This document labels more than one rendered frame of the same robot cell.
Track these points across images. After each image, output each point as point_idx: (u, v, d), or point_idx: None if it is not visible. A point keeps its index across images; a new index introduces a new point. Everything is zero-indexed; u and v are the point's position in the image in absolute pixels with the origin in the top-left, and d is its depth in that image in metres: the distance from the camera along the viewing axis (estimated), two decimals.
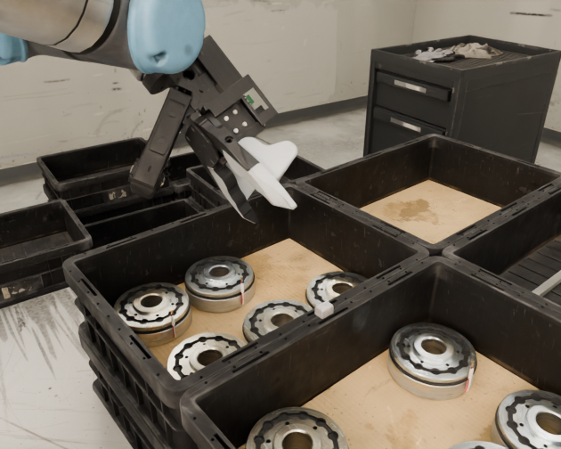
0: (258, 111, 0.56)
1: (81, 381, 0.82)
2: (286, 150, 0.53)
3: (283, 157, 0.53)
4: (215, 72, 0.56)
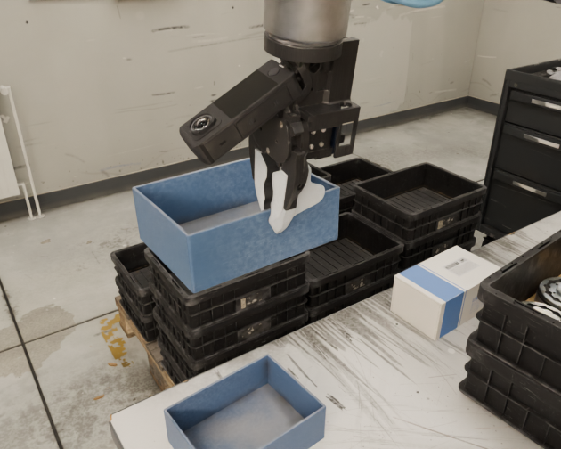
0: (338, 139, 0.53)
1: (440, 386, 0.94)
2: (316, 197, 0.57)
3: (310, 202, 0.57)
4: (335, 79, 0.50)
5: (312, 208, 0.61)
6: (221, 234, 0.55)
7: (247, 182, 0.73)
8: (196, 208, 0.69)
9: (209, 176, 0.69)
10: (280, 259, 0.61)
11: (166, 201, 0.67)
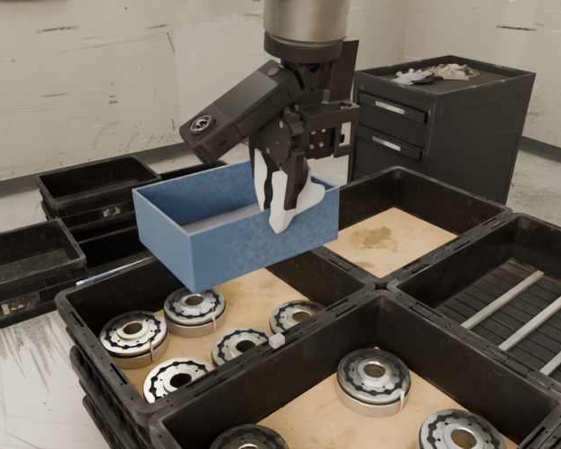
0: (338, 139, 0.53)
1: (72, 396, 0.92)
2: (316, 197, 0.57)
3: (310, 202, 0.57)
4: (335, 79, 0.50)
5: (312, 208, 0.61)
6: (221, 234, 0.55)
7: (246, 183, 0.73)
8: (196, 210, 0.69)
9: (208, 178, 0.69)
10: (281, 259, 0.61)
11: (166, 204, 0.67)
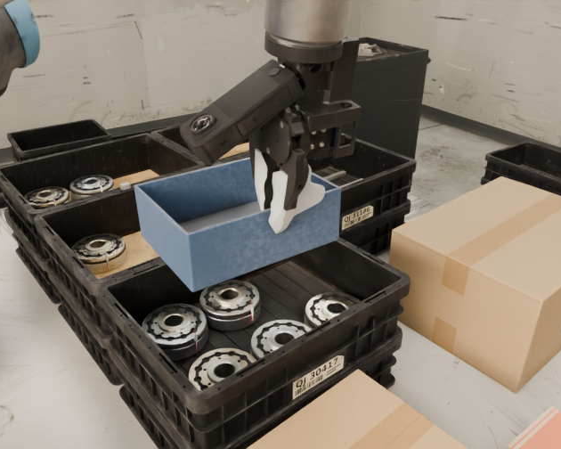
0: (339, 140, 0.53)
1: (10, 250, 1.34)
2: (316, 197, 0.57)
3: (310, 202, 0.57)
4: (336, 80, 0.50)
5: (313, 208, 0.61)
6: (220, 233, 0.55)
7: (248, 181, 0.73)
8: (198, 207, 0.70)
9: (211, 175, 0.69)
10: (280, 259, 0.61)
11: (168, 200, 0.67)
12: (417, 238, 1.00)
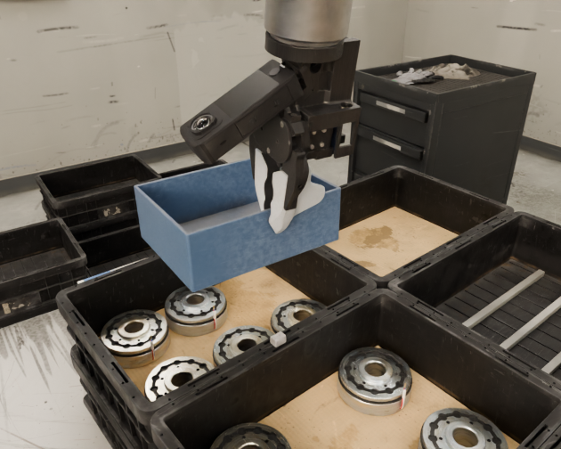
0: (339, 140, 0.53)
1: (73, 395, 0.92)
2: (316, 197, 0.57)
3: (310, 202, 0.57)
4: (336, 80, 0.50)
5: (313, 208, 0.61)
6: (220, 233, 0.55)
7: (248, 181, 0.73)
8: (198, 208, 0.70)
9: (211, 175, 0.69)
10: (280, 259, 0.61)
11: (168, 200, 0.67)
12: None
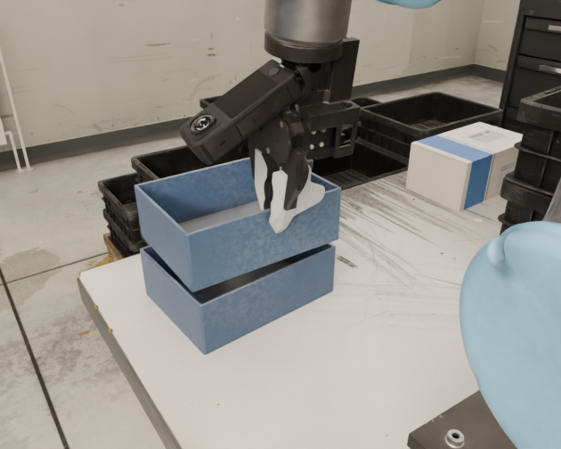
0: (338, 139, 0.53)
1: (467, 248, 0.80)
2: (316, 197, 0.57)
3: (310, 202, 0.57)
4: (336, 79, 0.50)
5: (313, 208, 0.61)
6: (220, 233, 0.55)
7: (249, 181, 0.73)
8: (198, 207, 0.70)
9: (212, 175, 0.69)
10: (280, 259, 0.61)
11: (168, 200, 0.67)
12: None
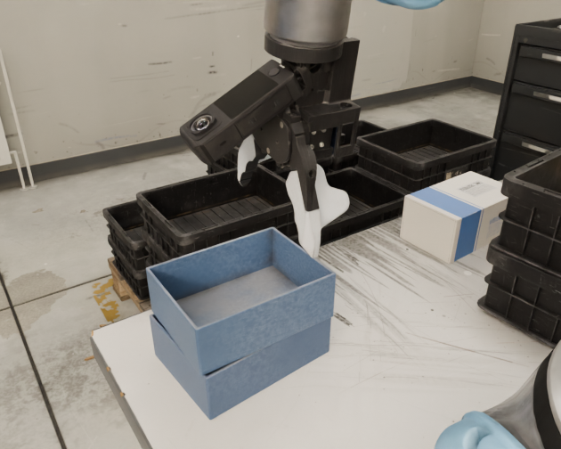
0: (339, 140, 0.53)
1: (456, 304, 0.85)
2: (341, 202, 0.53)
3: (336, 209, 0.53)
4: (336, 80, 0.50)
5: (310, 293, 0.67)
6: (226, 325, 0.61)
7: (250, 254, 0.78)
8: (204, 281, 0.75)
9: (216, 253, 0.75)
10: (280, 339, 0.67)
11: (177, 278, 0.72)
12: None
